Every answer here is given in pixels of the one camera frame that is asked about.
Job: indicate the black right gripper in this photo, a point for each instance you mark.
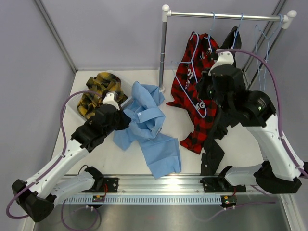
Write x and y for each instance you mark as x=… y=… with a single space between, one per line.
x=201 y=85

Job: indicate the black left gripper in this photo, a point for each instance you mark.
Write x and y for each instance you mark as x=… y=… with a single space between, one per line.
x=125 y=120

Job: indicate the yellow plaid shirt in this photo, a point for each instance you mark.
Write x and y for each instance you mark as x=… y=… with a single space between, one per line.
x=102 y=84

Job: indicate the light blue shirt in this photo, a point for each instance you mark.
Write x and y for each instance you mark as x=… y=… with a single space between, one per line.
x=161 y=152

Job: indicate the light blue wire hanger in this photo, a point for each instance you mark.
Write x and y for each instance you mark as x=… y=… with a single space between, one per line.
x=264 y=53

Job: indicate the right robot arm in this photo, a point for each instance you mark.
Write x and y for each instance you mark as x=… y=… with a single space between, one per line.
x=254 y=110

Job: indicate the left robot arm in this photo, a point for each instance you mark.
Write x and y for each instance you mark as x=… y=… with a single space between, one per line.
x=42 y=192

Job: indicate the dark grey striped shirt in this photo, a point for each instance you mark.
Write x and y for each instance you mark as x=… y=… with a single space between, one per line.
x=213 y=154

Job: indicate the red black plaid shirt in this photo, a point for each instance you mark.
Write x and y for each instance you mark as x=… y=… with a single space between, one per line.
x=195 y=140

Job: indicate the blue hanger of red shirt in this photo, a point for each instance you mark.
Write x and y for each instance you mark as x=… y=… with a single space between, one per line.
x=210 y=32

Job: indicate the blue hanger of grey shirt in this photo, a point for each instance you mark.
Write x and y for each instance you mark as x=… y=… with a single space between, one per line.
x=237 y=31

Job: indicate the white plastic basket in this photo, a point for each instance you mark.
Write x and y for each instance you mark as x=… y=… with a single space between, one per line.
x=126 y=86

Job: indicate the metal clothes rack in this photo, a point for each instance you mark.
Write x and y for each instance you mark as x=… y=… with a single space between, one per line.
x=167 y=13

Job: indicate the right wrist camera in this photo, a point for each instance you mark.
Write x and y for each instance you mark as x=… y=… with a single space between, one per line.
x=224 y=57

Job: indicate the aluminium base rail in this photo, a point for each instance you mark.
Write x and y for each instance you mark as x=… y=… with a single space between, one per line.
x=147 y=184

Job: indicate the white slotted cable duct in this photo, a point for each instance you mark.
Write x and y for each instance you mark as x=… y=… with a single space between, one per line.
x=144 y=200

